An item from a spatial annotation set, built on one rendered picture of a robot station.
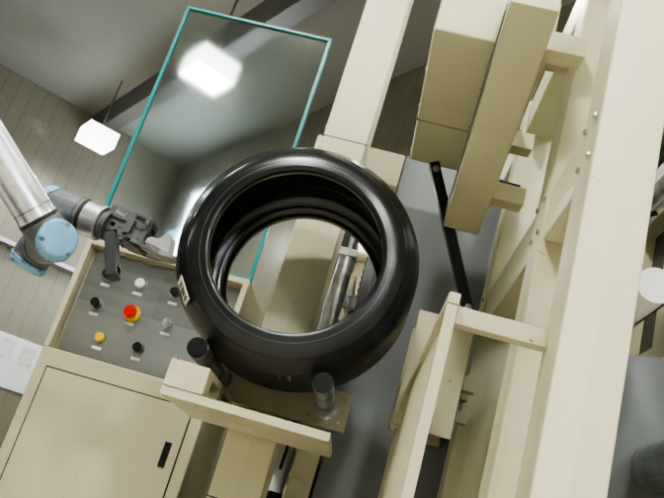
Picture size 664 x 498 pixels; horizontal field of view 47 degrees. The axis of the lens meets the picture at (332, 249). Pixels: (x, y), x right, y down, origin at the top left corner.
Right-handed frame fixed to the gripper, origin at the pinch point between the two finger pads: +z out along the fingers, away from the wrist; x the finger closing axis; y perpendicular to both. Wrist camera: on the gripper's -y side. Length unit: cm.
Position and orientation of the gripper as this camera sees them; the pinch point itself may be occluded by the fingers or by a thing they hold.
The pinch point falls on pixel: (174, 262)
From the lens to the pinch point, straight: 186.3
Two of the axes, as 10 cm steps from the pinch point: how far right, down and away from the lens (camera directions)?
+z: 9.2, 3.6, -1.4
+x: 0.1, 3.5, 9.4
